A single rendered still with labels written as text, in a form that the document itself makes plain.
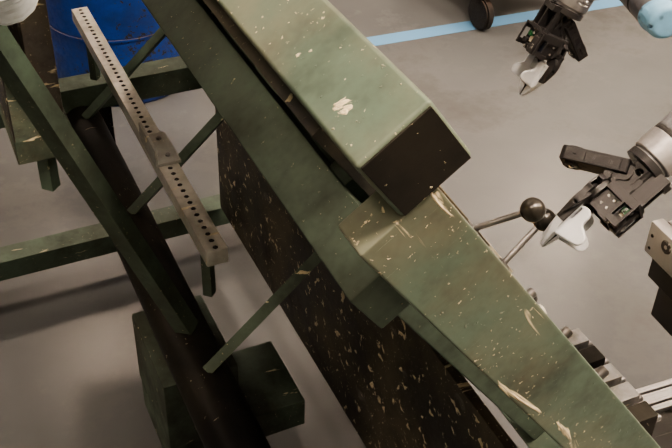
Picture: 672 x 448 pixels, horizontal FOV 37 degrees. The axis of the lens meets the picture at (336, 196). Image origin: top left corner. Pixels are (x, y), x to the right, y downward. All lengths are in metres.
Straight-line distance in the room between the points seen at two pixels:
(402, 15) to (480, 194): 1.67
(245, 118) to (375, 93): 0.48
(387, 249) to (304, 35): 0.27
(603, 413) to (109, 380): 2.11
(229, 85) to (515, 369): 0.61
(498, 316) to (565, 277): 2.57
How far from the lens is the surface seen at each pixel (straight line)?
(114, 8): 4.46
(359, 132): 1.00
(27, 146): 2.62
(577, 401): 1.46
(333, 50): 1.10
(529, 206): 1.48
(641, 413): 2.30
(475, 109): 4.70
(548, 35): 2.13
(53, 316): 3.61
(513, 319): 1.25
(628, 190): 1.61
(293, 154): 1.36
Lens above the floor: 2.40
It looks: 36 degrees down
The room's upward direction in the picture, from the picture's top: 2 degrees clockwise
